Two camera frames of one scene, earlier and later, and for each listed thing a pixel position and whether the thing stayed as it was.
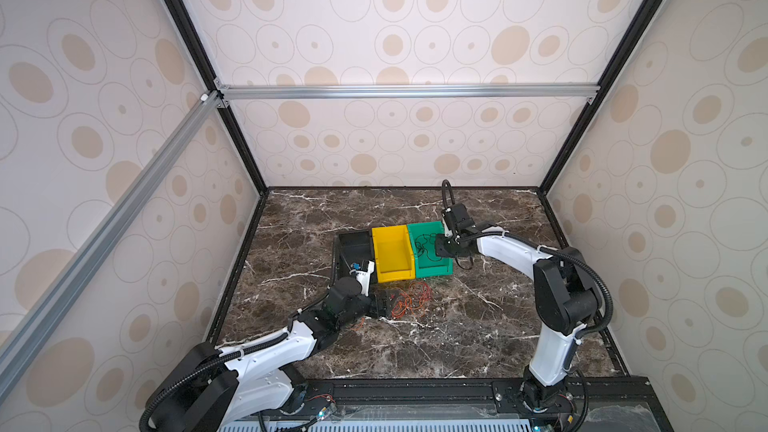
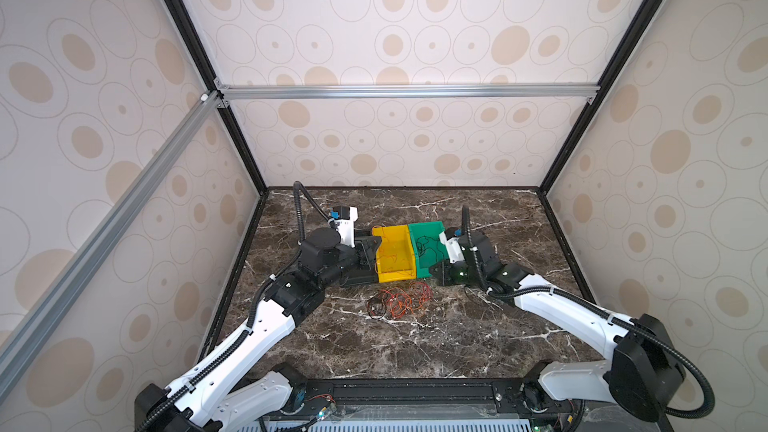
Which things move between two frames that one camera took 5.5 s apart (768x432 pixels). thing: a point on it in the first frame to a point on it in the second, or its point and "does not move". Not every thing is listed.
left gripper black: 369,302 to 366,255
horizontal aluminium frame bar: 405,91 does not move
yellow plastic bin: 393,253 does not move
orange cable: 402,302 does not move
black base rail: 618,398 does not move
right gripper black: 440,247 to 442,277
